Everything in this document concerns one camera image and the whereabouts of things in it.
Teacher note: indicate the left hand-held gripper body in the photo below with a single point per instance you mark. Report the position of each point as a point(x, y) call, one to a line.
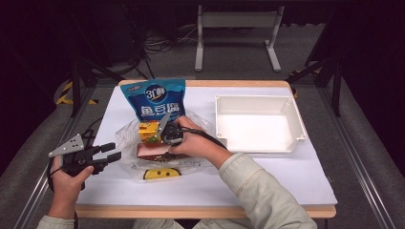
point(68, 148)

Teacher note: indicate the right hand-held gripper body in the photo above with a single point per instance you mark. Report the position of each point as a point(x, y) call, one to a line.
point(173, 133)

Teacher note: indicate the clear smiley plastic bag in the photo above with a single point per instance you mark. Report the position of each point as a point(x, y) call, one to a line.
point(130, 143)

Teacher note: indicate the yellow juice carton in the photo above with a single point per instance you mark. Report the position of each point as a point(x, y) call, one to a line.
point(148, 132)

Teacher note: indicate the blue snack pouch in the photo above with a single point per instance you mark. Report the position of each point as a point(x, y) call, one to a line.
point(156, 98)

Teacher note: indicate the white plastic tray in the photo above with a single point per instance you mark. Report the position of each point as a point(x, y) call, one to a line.
point(254, 127)

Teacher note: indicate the person's right hand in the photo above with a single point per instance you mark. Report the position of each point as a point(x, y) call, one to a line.
point(196, 141)

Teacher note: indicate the person's left hand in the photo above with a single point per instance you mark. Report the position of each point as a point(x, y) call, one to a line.
point(67, 191)

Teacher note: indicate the white table mat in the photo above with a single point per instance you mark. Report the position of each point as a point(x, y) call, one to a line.
point(191, 191)

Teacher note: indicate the wooden table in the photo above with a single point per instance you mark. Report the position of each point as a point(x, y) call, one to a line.
point(159, 211)

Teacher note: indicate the person's legs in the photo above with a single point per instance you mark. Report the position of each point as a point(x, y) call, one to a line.
point(165, 224)

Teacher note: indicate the aluminium floor rail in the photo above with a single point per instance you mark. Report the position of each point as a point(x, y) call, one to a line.
point(39, 187)
point(356, 168)

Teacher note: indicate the white metal table frame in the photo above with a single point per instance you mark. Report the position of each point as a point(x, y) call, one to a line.
point(238, 19)

